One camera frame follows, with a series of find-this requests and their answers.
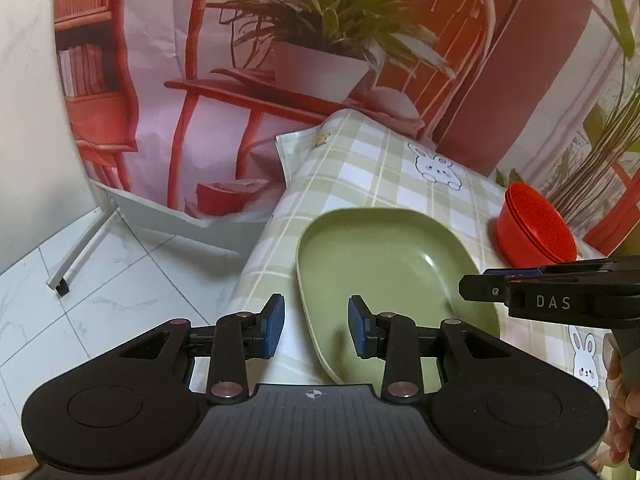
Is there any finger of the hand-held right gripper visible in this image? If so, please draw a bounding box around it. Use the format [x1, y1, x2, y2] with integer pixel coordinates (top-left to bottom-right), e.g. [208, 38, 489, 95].
[481, 259, 610, 277]
[458, 273, 512, 307]

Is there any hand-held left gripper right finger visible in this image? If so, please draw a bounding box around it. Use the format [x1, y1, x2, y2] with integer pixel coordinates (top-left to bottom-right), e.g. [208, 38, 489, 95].
[348, 294, 507, 404]

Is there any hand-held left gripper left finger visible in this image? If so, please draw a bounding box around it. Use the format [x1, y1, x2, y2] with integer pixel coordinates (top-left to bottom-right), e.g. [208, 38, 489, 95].
[119, 293, 286, 406]

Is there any printed room scene backdrop cloth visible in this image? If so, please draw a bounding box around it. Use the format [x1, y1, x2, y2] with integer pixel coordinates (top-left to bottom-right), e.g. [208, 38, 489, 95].
[52, 0, 640, 261]

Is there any olive green square plate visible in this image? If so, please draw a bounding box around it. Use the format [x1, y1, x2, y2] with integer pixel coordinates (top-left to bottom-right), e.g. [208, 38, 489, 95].
[296, 207, 501, 386]

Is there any red plastic bowl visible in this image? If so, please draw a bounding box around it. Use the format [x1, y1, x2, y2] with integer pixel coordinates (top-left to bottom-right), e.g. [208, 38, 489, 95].
[505, 182, 582, 260]
[496, 195, 577, 269]

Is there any person's right hand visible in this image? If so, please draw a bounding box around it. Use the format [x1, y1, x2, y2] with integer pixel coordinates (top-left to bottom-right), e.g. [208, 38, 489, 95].
[603, 344, 640, 467]

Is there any green checkered bunny tablecloth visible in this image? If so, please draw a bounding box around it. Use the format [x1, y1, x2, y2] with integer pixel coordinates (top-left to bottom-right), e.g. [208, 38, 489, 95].
[192, 107, 640, 480]

